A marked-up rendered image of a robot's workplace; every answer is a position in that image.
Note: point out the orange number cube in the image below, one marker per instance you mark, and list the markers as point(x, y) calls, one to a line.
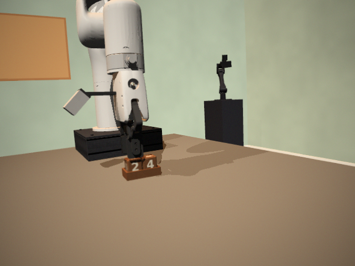
point(148, 161)
point(133, 164)

